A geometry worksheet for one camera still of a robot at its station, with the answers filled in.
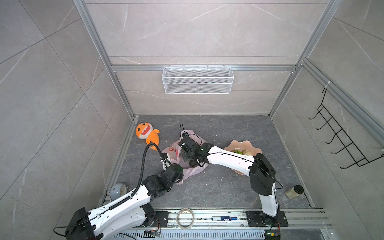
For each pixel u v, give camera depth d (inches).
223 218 28.7
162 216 29.0
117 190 29.1
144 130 39.6
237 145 38.4
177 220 29.2
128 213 22.5
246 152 36.7
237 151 35.8
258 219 28.7
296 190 29.2
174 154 33.8
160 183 22.4
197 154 24.5
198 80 39.6
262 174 18.9
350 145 24.6
